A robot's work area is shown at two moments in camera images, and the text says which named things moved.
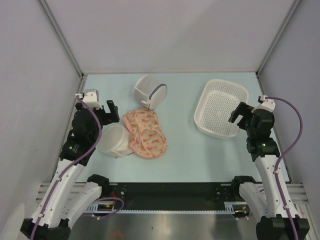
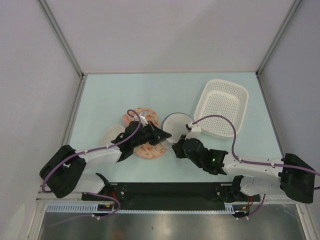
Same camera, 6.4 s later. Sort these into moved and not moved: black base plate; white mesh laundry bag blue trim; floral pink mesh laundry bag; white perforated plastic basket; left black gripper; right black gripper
Moved: white mesh laundry bag blue trim; right black gripper; left black gripper
Not moved: floral pink mesh laundry bag; white perforated plastic basket; black base plate
